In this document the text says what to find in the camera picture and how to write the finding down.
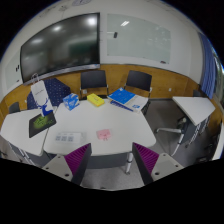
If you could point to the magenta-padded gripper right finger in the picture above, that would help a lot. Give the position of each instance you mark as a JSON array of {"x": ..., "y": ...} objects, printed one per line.
[{"x": 146, "y": 158}]

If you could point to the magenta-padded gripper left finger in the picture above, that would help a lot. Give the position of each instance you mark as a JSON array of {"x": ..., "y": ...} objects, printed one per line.
[{"x": 78, "y": 160}]

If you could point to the pink charger block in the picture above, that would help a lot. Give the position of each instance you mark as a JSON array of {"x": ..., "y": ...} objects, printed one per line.
[{"x": 103, "y": 134}]

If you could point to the white power strip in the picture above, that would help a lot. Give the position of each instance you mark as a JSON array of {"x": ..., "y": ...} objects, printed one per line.
[{"x": 69, "y": 137}]

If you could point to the black and green mouse pad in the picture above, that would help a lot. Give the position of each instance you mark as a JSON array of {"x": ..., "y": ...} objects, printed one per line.
[{"x": 41, "y": 124}]

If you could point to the white and blue paper ream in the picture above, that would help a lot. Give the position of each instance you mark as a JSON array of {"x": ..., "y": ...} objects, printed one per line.
[{"x": 136, "y": 104}]

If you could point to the blue tissue box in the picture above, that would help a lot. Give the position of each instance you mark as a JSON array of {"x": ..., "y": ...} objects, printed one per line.
[{"x": 71, "y": 101}]

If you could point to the yellow and green pack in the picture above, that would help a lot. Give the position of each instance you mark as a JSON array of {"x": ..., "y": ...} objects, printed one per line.
[{"x": 95, "y": 99}]

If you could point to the blue paper ream pack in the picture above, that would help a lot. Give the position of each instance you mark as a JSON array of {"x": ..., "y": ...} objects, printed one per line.
[{"x": 121, "y": 95}]

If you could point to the white side table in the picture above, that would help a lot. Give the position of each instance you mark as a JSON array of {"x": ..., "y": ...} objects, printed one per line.
[{"x": 193, "y": 108}]

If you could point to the blue dotted chair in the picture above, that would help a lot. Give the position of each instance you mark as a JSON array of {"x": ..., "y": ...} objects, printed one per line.
[{"x": 56, "y": 90}]

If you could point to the white bag with blue deer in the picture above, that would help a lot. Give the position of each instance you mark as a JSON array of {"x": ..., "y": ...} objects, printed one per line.
[{"x": 41, "y": 96}]

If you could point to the black office chair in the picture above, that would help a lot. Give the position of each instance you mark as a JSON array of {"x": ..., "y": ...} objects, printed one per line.
[
  {"x": 14, "y": 107},
  {"x": 138, "y": 81},
  {"x": 94, "y": 81}
]

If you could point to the blue curtain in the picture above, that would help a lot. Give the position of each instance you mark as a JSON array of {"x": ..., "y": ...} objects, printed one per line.
[{"x": 208, "y": 66}]

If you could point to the frosted glass whiteboard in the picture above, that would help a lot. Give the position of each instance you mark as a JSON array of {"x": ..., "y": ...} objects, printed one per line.
[{"x": 140, "y": 38}]

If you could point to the large black wall screen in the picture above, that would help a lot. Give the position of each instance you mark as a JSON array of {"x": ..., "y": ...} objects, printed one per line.
[{"x": 61, "y": 46}]

